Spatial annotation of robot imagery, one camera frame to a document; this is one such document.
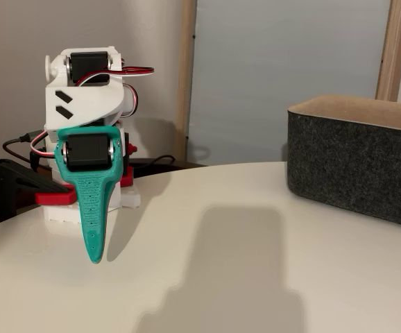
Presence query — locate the grey felt box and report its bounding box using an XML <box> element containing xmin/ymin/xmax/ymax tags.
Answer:
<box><xmin>286</xmin><ymin>94</ymin><xmax>401</xmax><ymax>230</ymax></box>

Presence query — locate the black and red clamp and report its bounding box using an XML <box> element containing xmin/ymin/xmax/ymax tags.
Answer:
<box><xmin>119</xmin><ymin>133</ymin><xmax>138</xmax><ymax>188</ymax></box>
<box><xmin>0</xmin><ymin>158</ymin><xmax>79</xmax><ymax>223</ymax></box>

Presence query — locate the light wood framed panel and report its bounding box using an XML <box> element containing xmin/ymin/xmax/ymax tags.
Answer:
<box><xmin>174</xmin><ymin>0</ymin><xmax>401</xmax><ymax>167</ymax></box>

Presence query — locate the black power cable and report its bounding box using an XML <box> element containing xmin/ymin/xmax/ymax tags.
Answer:
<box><xmin>130</xmin><ymin>155</ymin><xmax>176</xmax><ymax>170</ymax></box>

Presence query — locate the black usb cable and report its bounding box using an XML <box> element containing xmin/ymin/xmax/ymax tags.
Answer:
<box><xmin>1</xmin><ymin>130</ymin><xmax>53</xmax><ymax>168</ymax></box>

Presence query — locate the red white black servo wire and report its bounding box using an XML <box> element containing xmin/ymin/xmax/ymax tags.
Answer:
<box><xmin>74</xmin><ymin>65</ymin><xmax>155</xmax><ymax>87</ymax></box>

